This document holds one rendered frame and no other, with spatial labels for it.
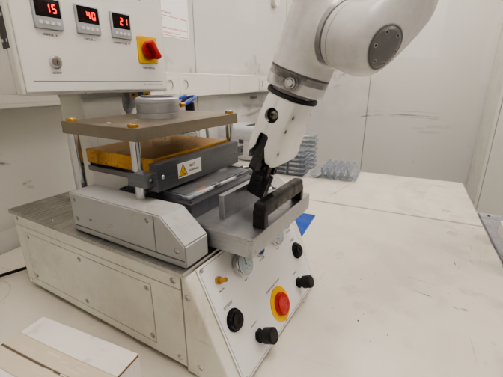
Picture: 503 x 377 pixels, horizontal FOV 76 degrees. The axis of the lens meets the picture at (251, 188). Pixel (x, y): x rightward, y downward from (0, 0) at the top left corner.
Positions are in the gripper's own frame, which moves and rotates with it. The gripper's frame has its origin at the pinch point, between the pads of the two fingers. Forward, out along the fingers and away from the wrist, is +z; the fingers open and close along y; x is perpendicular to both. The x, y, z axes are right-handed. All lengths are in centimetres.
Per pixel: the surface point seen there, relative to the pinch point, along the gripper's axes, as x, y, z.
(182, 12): 88, 72, -15
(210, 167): 11.0, 1.8, 3.2
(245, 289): -6.7, -7.0, 14.3
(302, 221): -1, 45, 27
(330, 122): 51, 246, 39
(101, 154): 25.7, -10.3, 5.1
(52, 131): 69, 7, 22
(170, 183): 11.0, -8.9, 3.4
